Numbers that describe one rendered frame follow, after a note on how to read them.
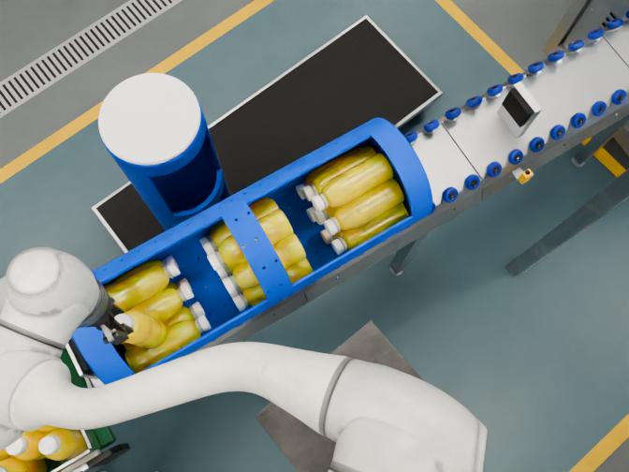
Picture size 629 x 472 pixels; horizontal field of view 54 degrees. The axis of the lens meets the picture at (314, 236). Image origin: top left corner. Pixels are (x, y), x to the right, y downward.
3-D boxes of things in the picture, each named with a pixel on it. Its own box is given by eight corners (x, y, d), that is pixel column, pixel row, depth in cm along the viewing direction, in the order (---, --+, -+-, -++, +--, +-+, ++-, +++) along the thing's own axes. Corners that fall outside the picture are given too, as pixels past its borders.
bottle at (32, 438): (57, 423, 158) (25, 422, 140) (68, 449, 156) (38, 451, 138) (31, 437, 156) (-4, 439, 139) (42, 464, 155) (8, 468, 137)
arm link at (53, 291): (56, 254, 101) (16, 328, 98) (14, 225, 86) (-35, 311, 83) (116, 277, 100) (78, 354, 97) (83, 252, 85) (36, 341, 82)
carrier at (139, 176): (156, 243, 250) (223, 262, 248) (80, 150, 167) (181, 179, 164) (181, 180, 258) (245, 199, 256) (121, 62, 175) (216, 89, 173)
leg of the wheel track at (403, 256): (405, 271, 263) (434, 226, 203) (394, 278, 262) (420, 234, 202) (398, 259, 265) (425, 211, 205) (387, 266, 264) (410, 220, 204)
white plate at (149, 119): (81, 147, 165) (83, 149, 167) (179, 175, 163) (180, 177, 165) (121, 61, 173) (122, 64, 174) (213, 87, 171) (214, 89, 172)
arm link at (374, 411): (347, 342, 72) (302, 455, 68) (504, 396, 65) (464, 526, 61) (366, 369, 83) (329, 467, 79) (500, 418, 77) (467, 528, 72)
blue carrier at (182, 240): (424, 229, 168) (444, 186, 141) (134, 400, 154) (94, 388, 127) (368, 150, 177) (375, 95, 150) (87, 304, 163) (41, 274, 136)
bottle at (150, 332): (134, 345, 146) (102, 337, 128) (142, 316, 147) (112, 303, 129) (163, 351, 145) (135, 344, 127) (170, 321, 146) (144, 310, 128)
